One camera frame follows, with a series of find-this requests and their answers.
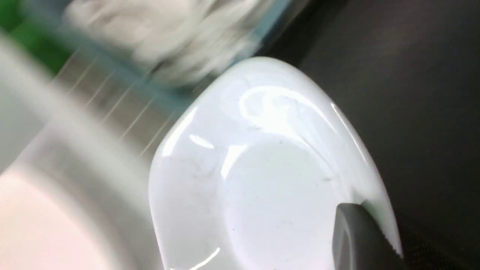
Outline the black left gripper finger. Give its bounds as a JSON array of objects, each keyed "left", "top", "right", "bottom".
[{"left": 331, "top": 203, "right": 408, "bottom": 270}]

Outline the small white square bowl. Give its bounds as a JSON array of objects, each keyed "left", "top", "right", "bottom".
[{"left": 149, "top": 57, "right": 403, "bottom": 270}]

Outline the black plastic serving tray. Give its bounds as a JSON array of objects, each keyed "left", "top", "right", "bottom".
[{"left": 264, "top": 0, "right": 480, "bottom": 270}]

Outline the grey checkered table cloth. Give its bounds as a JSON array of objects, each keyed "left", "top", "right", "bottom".
[{"left": 55, "top": 49, "right": 186, "bottom": 160}]

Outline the pile of white soup spoons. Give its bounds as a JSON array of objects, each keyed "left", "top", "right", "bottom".
[{"left": 64, "top": 0, "right": 274, "bottom": 84}]

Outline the teal plastic spoon bin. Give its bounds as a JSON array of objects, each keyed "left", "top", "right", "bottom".
[{"left": 19, "top": 0, "right": 312, "bottom": 113}]

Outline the large translucent white plastic bin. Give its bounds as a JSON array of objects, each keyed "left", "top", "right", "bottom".
[{"left": 1, "top": 32, "right": 164, "bottom": 270}]

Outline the green backdrop cloth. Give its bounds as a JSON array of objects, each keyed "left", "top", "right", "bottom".
[{"left": 0, "top": 0, "right": 73, "bottom": 75}]

